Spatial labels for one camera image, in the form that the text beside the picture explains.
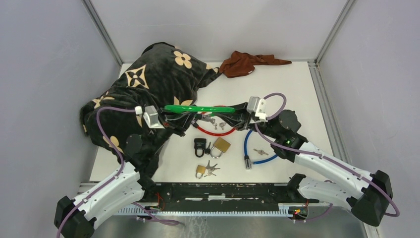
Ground red cable lock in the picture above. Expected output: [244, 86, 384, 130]
[192, 112, 236, 137]

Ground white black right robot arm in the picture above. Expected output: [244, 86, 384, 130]
[217, 103, 395, 227]

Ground green cable lock keys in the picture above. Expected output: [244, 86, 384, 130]
[201, 115, 217, 130]

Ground small brass padlock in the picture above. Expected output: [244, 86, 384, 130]
[195, 165, 207, 179]

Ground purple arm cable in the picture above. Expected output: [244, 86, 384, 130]
[254, 92, 400, 222]
[55, 106, 143, 238]

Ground blue cable lock keys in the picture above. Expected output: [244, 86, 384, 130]
[253, 149, 268, 155]

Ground white slotted cable duct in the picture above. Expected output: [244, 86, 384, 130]
[114, 205, 293, 218]

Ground brown crumpled cloth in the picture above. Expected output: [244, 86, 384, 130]
[219, 51, 292, 78]

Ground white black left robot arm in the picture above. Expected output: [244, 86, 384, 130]
[54, 105, 195, 238]

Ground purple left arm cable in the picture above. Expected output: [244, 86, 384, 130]
[55, 106, 143, 238]

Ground small padlock keys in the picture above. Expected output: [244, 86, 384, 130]
[204, 161, 219, 177]

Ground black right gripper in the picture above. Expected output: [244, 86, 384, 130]
[213, 100, 280, 139]

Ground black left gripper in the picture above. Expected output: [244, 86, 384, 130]
[149, 104, 199, 154]

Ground black padlock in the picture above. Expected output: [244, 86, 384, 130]
[194, 138, 207, 158]

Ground blue cable lock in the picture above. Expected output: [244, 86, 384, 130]
[243, 129, 279, 171]

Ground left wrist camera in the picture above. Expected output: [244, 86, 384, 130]
[143, 106, 164, 129]

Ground green cable lock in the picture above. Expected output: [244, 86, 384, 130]
[158, 105, 230, 115]

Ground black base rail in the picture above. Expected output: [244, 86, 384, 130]
[140, 182, 319, 212]

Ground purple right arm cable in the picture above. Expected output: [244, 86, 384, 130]
[254, 92, 400, 222]

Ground black floral patterned blanket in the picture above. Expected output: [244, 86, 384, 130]
[80, 42, 221, 179]

